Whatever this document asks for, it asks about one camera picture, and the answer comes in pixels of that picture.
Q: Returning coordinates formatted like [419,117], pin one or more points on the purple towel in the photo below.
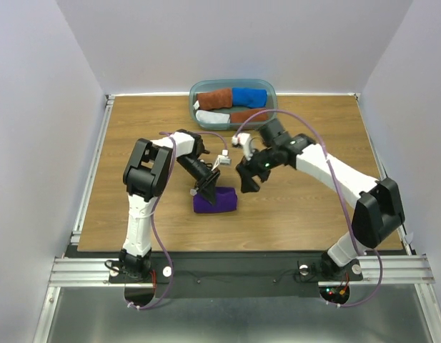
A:
[226,201]

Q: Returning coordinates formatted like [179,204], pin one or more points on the upper brown rolled towel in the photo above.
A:
[218,99]

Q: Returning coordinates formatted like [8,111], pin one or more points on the brown rolled towel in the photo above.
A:
[218,99]
[239,117]

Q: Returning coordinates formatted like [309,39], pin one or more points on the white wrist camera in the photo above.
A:
[244,141]
[222,159]

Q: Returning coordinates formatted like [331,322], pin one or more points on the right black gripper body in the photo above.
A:
[265,159]

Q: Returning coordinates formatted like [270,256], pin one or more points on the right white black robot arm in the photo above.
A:
[377,204]

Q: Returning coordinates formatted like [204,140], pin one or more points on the teal plastic bin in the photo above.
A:
[212,85]

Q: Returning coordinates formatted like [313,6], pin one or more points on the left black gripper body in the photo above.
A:
[193,166]

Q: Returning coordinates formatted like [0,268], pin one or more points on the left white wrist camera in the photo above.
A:
[222,159]

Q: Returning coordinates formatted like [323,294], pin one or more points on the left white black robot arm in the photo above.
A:
[146,176]

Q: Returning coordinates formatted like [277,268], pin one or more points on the white rolled towel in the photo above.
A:
[211,117]

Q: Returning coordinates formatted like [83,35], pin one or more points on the blue rolled towel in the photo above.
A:
[250,98]

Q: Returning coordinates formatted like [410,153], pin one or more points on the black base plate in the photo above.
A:
[214,275]

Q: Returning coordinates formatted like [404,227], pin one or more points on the lower brown rolled towel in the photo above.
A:
[239,117]

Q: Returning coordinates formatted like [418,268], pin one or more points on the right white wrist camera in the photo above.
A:
[244,141]

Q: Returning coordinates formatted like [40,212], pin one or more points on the aluminium frame rail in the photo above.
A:
[292,212]

